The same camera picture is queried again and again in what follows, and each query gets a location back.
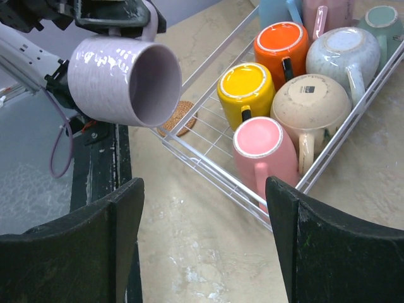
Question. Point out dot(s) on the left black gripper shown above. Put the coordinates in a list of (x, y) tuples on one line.
[(126, 18)]

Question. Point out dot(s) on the beige round mug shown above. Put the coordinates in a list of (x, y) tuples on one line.
[(311, 108)]

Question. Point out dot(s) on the pale grey white mug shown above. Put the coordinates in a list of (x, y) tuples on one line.
[(349, 55)]

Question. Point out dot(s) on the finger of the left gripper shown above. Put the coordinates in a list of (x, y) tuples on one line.
[(162, 23)]

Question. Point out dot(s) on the light pink mug white inside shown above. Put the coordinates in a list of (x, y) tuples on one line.
[(320, 16)]

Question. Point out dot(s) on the round woven cork coaster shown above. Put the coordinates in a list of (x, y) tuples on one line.
[(182, 109)]

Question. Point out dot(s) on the white wire dish rack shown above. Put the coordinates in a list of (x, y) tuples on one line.
[(208, 147)]

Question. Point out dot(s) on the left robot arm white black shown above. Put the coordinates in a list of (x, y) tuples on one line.
[(35, 68)]

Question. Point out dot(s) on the yellow cup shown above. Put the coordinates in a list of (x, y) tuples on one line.
[(246, 86)]

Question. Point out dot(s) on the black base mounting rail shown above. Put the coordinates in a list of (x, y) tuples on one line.
[(101, 167)]

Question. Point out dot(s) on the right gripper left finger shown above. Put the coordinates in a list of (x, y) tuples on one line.
[(84, 256)]

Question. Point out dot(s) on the lilac mug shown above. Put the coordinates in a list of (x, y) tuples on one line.
[(133, 82)]

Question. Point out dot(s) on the sage green cup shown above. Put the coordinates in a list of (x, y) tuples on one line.
[(385, 24)]

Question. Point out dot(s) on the orange cup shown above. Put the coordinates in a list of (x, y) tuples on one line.
[(282, 48)]

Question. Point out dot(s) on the coral pink mug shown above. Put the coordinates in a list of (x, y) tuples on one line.
[(261, 149)]

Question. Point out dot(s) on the light blue mug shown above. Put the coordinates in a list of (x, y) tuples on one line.
[(274, 11)]

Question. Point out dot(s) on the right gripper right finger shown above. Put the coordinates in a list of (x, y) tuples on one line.
[(327, 255)]

